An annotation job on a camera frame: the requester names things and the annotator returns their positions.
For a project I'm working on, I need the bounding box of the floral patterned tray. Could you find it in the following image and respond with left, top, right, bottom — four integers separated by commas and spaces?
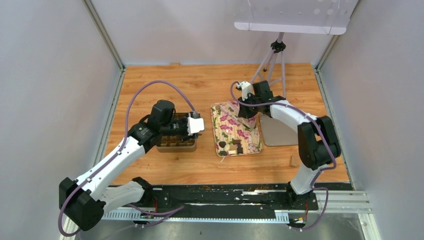
210, 101, 263, 158

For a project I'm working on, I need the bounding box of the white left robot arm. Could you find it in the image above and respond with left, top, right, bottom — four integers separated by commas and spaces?
58, 100, 205, 231

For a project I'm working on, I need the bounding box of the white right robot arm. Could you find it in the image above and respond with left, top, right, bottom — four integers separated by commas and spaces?
230, 80, 342, 209

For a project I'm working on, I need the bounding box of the gold chocolate tin box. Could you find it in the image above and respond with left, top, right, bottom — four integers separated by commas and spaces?
156, 112, 197, 153

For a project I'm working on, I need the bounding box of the brown rectangular chocolate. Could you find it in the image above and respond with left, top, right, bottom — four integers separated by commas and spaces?
232, 139, 241, 145

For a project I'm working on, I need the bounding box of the grey metal tin lid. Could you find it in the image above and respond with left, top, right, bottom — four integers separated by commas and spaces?
259, 114, 298, 147

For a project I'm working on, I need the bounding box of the small wooden block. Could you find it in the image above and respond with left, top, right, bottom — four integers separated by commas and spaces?
289, 154, 300, 168

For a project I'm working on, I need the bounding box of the white tripod stand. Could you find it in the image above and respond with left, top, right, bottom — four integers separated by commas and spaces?
250, 32, 287, 98

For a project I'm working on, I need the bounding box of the white overhead light panel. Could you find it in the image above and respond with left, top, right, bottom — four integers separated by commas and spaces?
234, 0, 358, 35

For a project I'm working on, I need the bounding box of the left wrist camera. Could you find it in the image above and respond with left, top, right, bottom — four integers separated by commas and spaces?
187, 112, 205, 136

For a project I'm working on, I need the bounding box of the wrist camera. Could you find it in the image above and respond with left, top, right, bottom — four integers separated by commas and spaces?
187, 112, 205, 136
236, 81, 254, 102

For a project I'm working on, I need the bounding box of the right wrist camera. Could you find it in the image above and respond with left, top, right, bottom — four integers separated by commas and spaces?
236, 81, 254, 102

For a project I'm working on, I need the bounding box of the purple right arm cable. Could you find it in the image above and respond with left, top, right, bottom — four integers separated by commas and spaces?
230, 81, 338, 231

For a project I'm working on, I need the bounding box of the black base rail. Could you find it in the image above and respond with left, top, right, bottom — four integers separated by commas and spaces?
71, 182, 372, 226

